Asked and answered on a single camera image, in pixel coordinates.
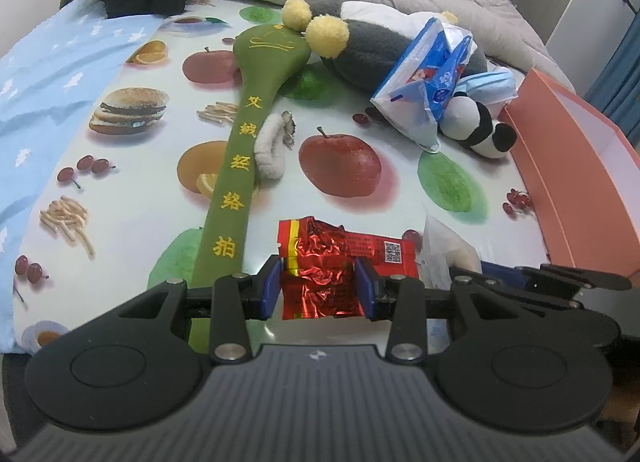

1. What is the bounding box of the food print plastic mat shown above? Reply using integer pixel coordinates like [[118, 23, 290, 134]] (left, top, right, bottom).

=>
[[12, 0, 551, 359]]

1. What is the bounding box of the orange cardboard box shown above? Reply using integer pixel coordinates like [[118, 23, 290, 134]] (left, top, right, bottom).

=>
[[497, 68, 640, 289]]

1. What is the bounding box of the grey white penguin plush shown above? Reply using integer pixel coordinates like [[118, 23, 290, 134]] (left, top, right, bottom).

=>
[[281, 0, 489, 94]]

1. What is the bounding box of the blue white plastic bag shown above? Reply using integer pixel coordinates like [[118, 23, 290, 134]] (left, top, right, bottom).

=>
[[370, 17, 476, 151]]

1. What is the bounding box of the blue curtain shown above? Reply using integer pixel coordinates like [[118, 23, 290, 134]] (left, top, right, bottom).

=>
[[585, 7, 640, 144]]

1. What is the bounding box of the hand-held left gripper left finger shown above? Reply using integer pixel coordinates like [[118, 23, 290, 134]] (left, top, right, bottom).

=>
[[116, 256, 284, 364]]

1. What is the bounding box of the green fabric massage bat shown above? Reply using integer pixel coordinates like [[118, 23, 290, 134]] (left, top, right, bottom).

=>
[[189, 24, 314, 359]]

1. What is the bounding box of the red foil wrapper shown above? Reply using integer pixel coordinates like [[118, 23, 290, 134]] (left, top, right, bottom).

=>
[[277, 216, 421, 322]]

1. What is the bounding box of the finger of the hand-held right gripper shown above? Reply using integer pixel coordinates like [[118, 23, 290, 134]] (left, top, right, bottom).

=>
[[518, 263, 633, 294], [448, 266, 584, 311]]

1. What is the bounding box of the clear plastic packet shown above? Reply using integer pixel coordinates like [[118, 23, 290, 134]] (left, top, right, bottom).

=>
[[417, 214, 484, 291]]

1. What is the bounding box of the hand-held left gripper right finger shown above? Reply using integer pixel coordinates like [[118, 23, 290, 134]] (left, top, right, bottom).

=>
[[352, 258, 532, 364]]

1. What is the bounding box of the small panda plush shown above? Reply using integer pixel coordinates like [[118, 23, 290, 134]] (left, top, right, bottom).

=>
[[437, 94, 517, 161]]

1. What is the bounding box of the blue face mask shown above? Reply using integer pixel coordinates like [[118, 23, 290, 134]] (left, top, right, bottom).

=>
[[457, 67, 516, 109]]

